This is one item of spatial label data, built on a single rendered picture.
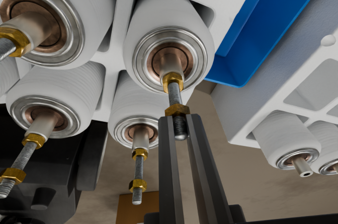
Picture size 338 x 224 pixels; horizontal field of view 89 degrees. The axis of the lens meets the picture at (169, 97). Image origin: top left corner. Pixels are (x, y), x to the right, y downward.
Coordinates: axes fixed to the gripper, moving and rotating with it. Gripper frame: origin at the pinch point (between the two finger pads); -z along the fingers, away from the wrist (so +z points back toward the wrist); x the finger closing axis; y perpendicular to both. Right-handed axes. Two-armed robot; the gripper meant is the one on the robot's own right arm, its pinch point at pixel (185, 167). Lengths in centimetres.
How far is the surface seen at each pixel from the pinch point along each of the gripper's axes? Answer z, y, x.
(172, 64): -8.9, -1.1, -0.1
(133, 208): -28, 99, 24
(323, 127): -17.5, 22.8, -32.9
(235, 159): -36, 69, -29
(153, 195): -34, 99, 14
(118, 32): -18.1, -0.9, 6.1
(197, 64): -10.7, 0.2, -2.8
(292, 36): -23.9, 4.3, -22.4
